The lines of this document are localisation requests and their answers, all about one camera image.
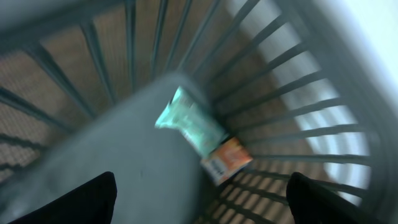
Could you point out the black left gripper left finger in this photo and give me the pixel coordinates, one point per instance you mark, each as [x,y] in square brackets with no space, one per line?
[90,203]

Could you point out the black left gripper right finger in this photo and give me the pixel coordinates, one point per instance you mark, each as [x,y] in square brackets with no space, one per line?
[310,203]

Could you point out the small orange box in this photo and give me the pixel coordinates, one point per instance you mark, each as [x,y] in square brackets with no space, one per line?
[226,161]

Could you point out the teal snack wrapper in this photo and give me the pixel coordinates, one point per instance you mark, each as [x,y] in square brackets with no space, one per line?
[198,127]

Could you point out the grey plastic mesh basket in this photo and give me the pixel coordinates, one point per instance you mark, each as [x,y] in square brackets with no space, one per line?
[83,82]

